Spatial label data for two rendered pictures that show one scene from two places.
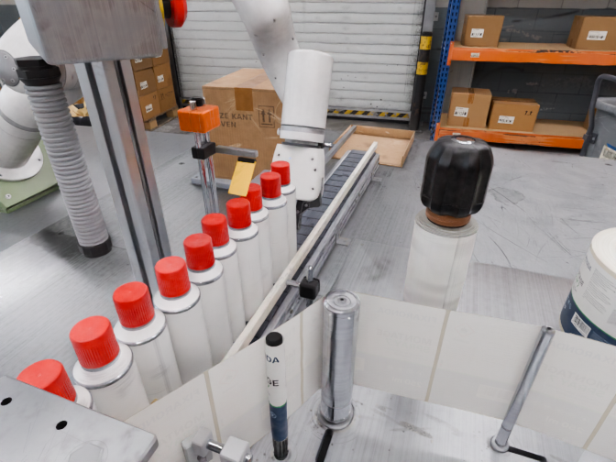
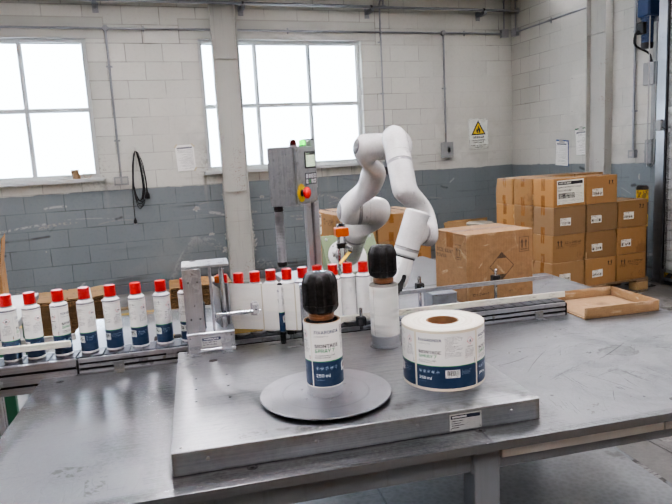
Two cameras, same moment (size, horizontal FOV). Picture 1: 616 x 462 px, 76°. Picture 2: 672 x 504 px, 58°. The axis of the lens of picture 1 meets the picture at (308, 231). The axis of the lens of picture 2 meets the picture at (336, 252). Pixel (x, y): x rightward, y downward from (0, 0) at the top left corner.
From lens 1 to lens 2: 168 cm
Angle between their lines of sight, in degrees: 57
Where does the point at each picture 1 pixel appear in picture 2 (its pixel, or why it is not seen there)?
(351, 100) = not seen: outside the picture
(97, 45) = (281, 202)
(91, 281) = not seen: hidden behind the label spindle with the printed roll
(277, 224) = (359, 285)
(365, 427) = not seen: hidden behind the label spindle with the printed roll
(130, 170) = (309, 245)
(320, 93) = (409, 230)
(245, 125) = (449, 256)
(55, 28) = (273, 198)
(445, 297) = (374, 321)
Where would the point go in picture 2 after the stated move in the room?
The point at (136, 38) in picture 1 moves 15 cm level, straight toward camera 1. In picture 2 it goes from (289, 201) to (257, 205)
